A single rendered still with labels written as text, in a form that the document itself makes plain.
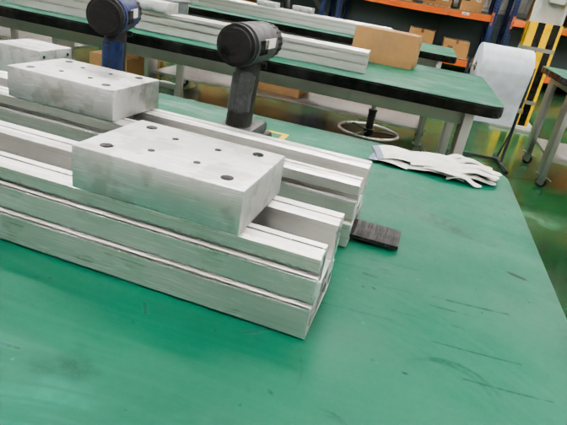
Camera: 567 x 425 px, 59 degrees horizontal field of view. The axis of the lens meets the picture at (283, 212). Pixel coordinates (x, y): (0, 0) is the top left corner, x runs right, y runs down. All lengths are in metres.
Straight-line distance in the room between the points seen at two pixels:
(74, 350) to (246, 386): 0.13
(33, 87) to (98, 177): 0.30
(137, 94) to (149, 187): 0.30
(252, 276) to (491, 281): 0.32
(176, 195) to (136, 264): 0.09
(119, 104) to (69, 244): 0.23
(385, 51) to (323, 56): 0.49
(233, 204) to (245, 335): 0.12
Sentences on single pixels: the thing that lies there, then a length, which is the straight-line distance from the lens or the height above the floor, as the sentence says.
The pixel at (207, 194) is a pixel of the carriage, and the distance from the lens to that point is 0.41.
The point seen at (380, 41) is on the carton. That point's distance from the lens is 2.51.
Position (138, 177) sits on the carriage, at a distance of 0.43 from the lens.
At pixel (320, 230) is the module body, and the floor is 0.85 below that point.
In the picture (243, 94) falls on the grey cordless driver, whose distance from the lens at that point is 0.76.
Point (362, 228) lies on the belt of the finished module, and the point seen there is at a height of 0.79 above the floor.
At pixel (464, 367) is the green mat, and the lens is 0.48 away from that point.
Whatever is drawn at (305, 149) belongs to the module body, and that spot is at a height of 0.86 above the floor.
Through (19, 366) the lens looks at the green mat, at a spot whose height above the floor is 0.78.
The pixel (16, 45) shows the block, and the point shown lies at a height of 0.87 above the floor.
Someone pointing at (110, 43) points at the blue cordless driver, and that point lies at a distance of 0.89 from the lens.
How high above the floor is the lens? 1.06
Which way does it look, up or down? 25 degrees down
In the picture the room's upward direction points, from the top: 10 degrees clockwise
